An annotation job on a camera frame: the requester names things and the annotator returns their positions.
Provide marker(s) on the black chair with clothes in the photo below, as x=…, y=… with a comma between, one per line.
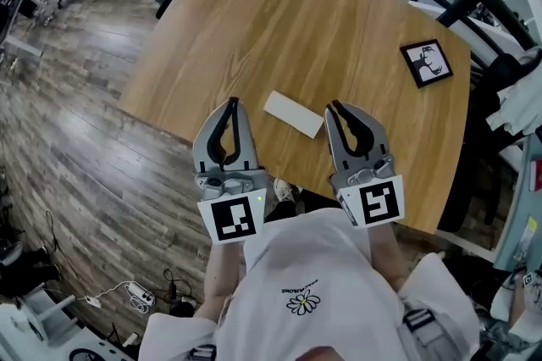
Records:
x=478, y=164

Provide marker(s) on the white power strip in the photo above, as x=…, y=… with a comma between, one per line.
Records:
x=142, y=294

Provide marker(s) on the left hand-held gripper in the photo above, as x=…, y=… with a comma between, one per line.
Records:
x=230, y=185

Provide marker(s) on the person's white t-shirt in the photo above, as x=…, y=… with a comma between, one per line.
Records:
x=313, y=262

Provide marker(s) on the red booklet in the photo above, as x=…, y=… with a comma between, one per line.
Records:
x=538, y=175

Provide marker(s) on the black framed deer picture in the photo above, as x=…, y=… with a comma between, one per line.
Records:
x=427, y=62

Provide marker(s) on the white plug adapter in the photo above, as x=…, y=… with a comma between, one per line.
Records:
x=93, y=301

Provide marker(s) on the person's left forearm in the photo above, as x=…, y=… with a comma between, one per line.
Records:
x=222, y=279

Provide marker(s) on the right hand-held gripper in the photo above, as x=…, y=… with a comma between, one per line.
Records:
x=372, y=194

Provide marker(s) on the white garment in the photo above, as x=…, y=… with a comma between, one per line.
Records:
x=514, y=105

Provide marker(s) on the white glasses case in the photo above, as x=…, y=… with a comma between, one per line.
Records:
x=293, y=114

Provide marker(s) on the person's right forearm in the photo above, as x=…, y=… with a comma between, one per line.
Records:
x=387, y=253

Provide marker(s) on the person's white shoe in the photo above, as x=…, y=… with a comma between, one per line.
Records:
x=283, y=189

